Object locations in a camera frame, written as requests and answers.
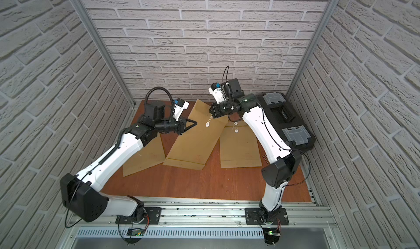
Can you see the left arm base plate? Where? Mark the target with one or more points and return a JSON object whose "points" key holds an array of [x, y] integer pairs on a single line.
{"points": [[152, 214]]}

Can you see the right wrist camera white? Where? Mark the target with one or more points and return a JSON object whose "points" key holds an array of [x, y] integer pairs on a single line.
{"points": [[217, 91]]}

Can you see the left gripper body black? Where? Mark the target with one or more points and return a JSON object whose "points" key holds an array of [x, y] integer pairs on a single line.
{"points": [[180, 126]]}

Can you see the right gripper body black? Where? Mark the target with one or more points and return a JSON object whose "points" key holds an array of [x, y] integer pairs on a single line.
{"points": [[223, 108]]}

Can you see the brown kraft file bag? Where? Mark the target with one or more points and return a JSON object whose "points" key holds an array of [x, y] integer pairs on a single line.
{"points": [[239, 147]]}

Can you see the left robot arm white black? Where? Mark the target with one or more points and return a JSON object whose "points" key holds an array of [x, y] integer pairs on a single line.
{"points": [[81, 193]]}

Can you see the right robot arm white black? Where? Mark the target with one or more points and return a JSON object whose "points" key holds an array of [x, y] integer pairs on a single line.
{"points": [[283, 160]]}

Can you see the black plastic toolbox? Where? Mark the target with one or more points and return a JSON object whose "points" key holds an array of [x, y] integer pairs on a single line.
{"points": [[286, 122]]}

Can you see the aluminium rail frame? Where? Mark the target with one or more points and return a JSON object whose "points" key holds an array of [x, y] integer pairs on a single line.
{"points": [[183, 218]]}

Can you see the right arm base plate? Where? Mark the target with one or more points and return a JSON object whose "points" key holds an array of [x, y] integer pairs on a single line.
{"points": [[254, 216]]}

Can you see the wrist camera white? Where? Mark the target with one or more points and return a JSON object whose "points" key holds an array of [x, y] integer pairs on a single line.
{"points": [[180, 106], [217, 91]]}

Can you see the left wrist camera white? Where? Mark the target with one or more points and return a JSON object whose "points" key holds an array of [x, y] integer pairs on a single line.
{"points": [[180, 106]]}

